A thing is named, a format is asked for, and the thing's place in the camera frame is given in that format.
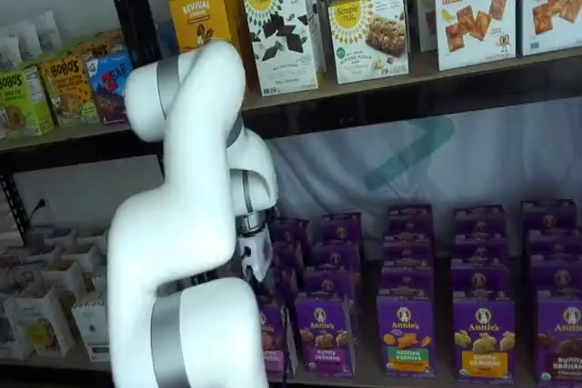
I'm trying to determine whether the purple Annie's box yellow patch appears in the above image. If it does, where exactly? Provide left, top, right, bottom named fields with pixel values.
left=451, top=300, right=517, bottom=383
left=453, top=204, right=507, bottom=234
left=449, top=258, right=511, bottom=305
left=453, top=231, right=508, bottom=263

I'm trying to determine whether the Simple Mills almond bars box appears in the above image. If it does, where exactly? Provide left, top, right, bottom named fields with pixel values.
left=327, top=0, right=409, bottom=85

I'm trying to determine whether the purple Annie's box brown patch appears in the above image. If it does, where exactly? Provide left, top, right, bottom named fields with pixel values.
left=528, top=254, right=582, bottom=293
left=526, top=226, right=582, bottom=257
left=519, top=199, right=578, bottom=230
left=535, top=290, right=582, bottom=385

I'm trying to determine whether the Simple Mills chocolate thins box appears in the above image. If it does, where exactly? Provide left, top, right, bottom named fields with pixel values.
left=240, top=0, right=320, bottom=99
left=266, top=0, right=326, bottom=76

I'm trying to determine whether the yellow Bobo's box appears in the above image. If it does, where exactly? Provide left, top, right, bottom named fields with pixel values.
left=37, top=55, right=100, bottom=129
left=73, top=31, right=125, bottom=62

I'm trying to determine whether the green Bobo's box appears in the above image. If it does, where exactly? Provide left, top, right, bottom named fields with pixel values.
left=0, top=64, right=55, bottom=140

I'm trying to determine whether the wall outlet with black plug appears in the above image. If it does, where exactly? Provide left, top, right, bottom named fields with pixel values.
left=28, top=195, right=52, bottom=220

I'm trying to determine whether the purple Annie's box green patch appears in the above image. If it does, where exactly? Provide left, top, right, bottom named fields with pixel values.
left=380, top=264, right=436, bottom=298
left=376, top=294, right=438, bottom=379
left=382, top=234, right=434, bottom=268
left=386, top=204, right=434, bottom=237

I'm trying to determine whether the sea salt pretzel crackers box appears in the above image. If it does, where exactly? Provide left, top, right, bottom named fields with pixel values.
left=518, top=0, right=582, bottom=57

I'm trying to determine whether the purple Annie's box violet patch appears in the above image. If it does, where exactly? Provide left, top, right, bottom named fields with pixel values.
left=303, top=267, right=359, bottom=303
left=320, top=213, right=364, bottom=244
left=294, top=298, right=356, bottom=379
left=311, top=240, right=363, bottom=271

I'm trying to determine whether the white backdrop sheet teal logo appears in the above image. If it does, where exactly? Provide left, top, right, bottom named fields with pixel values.
left=266, top=104, right=582, bottom=264

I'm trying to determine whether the white carton box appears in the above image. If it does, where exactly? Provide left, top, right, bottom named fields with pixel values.
left=15, top=284, right=77, bottom=358
left=71, top=297, right=111, bottom=349
left=0, top=300, right=36, bottom=363
left=57, top=241, right=105, bottom=272
left=39, top=259, right=88, bottom=299

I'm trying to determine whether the white pouch bag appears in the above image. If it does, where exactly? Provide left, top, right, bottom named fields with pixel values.
left=0, top=9, right=64, bottom=72

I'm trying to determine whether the cheddar pretzel crackers box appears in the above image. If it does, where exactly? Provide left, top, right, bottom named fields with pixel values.
left=431, top=0, right=518, bottom=73
left=410, top=0, right=438, bottom=55

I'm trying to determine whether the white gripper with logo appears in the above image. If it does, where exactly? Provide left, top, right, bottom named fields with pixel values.
left=236, top=228, right=275, bottom=284

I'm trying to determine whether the blue Z Bar box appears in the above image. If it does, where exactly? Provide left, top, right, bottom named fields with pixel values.
left=85, top=52, right=135, bottom=126

